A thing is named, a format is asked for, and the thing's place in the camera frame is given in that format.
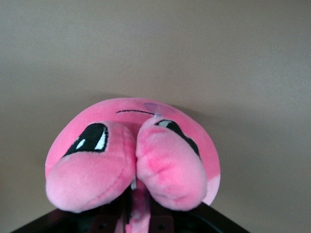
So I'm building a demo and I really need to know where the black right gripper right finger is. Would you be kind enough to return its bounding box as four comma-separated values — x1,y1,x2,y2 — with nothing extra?
148,201,251,233

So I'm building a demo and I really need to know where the pink plush toy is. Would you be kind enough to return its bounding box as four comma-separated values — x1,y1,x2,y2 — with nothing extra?
45,97,222,233

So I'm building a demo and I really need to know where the brown table cover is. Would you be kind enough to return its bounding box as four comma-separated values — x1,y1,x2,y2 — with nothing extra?
0,0,311,233

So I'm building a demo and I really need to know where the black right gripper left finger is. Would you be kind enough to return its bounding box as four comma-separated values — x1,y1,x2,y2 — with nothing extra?
11,194,129,233

